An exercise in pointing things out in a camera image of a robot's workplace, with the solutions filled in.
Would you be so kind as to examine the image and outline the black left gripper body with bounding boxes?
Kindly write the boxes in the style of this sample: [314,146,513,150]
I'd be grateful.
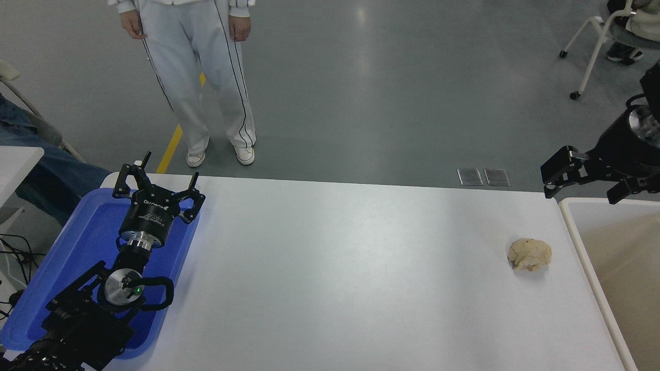
[120,188,182,243]

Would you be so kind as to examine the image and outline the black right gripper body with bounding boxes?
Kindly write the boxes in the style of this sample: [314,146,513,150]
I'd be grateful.
[587,107,660,181]

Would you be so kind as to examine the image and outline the person's right hand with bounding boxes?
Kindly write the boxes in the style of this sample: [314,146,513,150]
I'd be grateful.
[120,10,148,40]

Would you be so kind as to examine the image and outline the person's left hand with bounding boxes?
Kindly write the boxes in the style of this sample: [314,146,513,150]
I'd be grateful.
[228,14,252,43]

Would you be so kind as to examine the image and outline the blue plastic tray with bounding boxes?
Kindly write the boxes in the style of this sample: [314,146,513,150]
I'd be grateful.
[0,188,201,360]

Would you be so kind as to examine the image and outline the large pale bin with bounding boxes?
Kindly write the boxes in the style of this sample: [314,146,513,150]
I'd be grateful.
[558,197,660,371]

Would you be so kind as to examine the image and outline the person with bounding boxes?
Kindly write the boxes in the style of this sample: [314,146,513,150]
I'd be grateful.
[605,0,660,65]
[0,93,111,227]
[107,0,257,167]

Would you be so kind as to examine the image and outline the crumpled tan paper ball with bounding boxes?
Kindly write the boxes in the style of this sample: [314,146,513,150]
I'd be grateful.
[507,238,553,272]

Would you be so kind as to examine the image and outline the grey chair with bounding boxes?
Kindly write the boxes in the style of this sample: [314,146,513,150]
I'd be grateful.
[0,59,86,163]

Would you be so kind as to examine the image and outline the white wheeled chair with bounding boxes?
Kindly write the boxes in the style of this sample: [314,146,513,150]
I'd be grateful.
[558,0,660,101]

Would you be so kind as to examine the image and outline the white side table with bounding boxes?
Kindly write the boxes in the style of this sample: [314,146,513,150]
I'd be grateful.
[0,146,45,209]

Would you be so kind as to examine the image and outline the black floor cable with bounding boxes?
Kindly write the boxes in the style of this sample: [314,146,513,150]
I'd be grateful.
[0,234,41,283]

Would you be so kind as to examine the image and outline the black cable plug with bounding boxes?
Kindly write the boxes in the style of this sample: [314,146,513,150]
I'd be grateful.
[0,290,24,318]

